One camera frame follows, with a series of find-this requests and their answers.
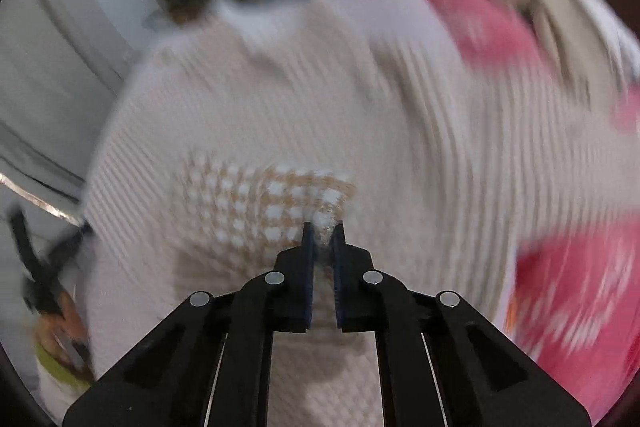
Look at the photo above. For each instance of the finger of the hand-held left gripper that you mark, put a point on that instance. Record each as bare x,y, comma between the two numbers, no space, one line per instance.
67,247
22,242

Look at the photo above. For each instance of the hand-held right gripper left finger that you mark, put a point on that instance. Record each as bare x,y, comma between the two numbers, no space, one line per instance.
308,277

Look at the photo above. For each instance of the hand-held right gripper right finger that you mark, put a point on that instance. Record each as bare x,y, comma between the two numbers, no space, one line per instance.
339,277

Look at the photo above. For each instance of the beige checked knit sweater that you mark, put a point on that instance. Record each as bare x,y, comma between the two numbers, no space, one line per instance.
280,117

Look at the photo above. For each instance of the beige clothes pile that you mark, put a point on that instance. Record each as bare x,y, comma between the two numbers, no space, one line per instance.
555,12

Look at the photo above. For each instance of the white curtain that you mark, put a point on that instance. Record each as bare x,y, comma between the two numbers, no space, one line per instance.
55,57

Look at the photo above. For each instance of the pink floral blanket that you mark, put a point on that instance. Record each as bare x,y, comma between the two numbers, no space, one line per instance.
575,297

